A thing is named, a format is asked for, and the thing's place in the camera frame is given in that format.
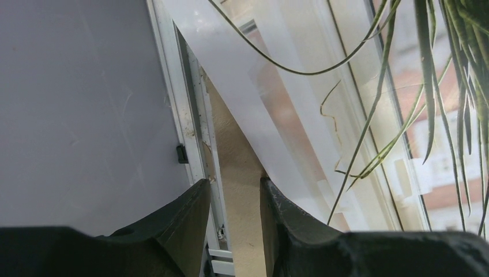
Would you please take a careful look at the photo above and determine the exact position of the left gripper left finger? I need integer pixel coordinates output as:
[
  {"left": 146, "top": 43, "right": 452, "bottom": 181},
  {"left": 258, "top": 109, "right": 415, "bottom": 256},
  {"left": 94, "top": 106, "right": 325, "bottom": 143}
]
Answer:
[{"left": 1, "top": 179, "right": 211, "bottom": 276}]

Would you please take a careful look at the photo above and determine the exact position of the aluminium rail frame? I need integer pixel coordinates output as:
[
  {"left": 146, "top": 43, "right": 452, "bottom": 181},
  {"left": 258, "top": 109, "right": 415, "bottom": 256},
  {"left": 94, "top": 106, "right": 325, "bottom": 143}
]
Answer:
[{"left": 146, "top": 1, "right": 236, "bottom": 276}]

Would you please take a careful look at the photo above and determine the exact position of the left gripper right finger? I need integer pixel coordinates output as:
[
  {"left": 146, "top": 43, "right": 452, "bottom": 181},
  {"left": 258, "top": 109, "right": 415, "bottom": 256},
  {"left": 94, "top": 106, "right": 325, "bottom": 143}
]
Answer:
[{"left": 260, "top": 177, "right": 488, "bottom": 276}]

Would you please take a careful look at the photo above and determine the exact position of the glossy photo print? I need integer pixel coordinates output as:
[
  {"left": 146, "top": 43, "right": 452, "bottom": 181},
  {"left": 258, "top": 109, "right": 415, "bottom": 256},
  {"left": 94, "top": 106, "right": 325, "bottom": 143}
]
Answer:
[{"left": 161, "top": 1, "right": 488, "bottom": 237}]

